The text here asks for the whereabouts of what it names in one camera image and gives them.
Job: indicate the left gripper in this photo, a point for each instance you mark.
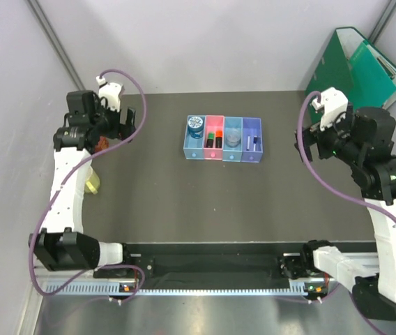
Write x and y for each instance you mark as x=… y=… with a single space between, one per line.
x=122 y=131

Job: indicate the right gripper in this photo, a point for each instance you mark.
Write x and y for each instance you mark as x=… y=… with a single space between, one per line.
x=309 y=136

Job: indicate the brown box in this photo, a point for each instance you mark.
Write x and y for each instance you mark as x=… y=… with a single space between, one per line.
x=102 y=144

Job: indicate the purple plastic bin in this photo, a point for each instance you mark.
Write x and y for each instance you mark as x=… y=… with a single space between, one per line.
x=253 y=127

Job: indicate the blue slime jar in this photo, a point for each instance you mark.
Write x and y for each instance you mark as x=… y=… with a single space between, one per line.
x=195 y=126

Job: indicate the light blue bin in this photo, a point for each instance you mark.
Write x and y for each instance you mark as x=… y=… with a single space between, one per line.
x=232 y=154
x=193 y=148

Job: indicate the clear staples box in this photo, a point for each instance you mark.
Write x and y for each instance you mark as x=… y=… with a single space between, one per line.
x=233 y=137

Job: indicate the green cap highlighter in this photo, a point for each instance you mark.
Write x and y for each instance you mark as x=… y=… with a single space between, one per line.
x=210 y=140

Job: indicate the pink plastic bin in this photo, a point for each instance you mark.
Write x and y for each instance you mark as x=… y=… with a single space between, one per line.
x=213 y=123

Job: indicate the orange cap highlighter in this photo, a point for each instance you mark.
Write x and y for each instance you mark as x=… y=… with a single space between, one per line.
x=218 y=138

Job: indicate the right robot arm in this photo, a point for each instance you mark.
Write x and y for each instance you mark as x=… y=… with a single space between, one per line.
x=362 y=139

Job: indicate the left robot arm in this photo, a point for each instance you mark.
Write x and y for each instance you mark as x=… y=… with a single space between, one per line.
x=61 y=244

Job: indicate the yellow white mug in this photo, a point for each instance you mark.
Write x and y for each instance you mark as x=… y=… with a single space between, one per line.
x=92 y=183

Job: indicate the teal folder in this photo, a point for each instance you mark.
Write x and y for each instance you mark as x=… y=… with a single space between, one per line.
x=372 y=86

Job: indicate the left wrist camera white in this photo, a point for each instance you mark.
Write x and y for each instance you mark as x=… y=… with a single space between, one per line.
x=110 y=93

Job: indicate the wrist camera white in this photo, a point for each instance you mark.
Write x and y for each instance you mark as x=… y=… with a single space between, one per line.
x=333 y=102
x=110 y=93

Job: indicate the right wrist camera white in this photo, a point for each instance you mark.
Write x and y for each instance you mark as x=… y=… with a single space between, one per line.
x=333 y=102

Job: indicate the green ring binder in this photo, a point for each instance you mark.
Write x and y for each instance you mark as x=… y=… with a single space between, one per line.
x=333 y=69

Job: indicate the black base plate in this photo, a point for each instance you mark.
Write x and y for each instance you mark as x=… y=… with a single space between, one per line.
x=284 y=259

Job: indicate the aluminium rail with cable duct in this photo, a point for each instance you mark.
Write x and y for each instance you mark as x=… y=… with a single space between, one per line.
x=256 y=283

